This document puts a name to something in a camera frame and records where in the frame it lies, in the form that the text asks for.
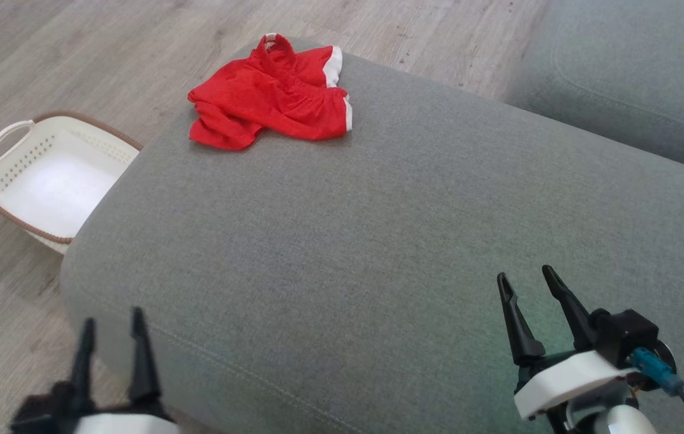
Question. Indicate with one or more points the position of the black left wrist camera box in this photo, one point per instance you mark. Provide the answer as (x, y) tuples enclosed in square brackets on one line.
[(40, 413)]

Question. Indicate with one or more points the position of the large grey sofa seat cushion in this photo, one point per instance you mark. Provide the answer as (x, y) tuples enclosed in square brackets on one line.
[(408, 241)]

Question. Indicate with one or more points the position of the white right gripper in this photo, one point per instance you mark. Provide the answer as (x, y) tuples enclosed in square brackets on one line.
[(571, 377)]

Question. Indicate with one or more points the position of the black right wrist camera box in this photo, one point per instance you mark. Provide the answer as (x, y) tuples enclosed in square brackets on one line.
[(625, 334)]

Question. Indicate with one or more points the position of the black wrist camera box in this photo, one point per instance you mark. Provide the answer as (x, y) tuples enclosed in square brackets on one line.
[(40, 413), (625, 334)]

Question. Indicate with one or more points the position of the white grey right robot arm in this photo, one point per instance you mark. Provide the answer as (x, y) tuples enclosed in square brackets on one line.
[(625, 422)]

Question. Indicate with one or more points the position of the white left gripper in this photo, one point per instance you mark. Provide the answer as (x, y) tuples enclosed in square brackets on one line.
[(125, 425)]

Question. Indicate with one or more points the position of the white laundry basket brown rim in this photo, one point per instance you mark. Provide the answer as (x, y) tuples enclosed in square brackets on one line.
[(52, 181)]

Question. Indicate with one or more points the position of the red shorts white trim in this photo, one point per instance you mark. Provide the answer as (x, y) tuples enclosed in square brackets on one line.
[(281, 96)]

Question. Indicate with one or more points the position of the small grey sofa cushion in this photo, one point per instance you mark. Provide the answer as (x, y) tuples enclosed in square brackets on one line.
[(637, 72)]

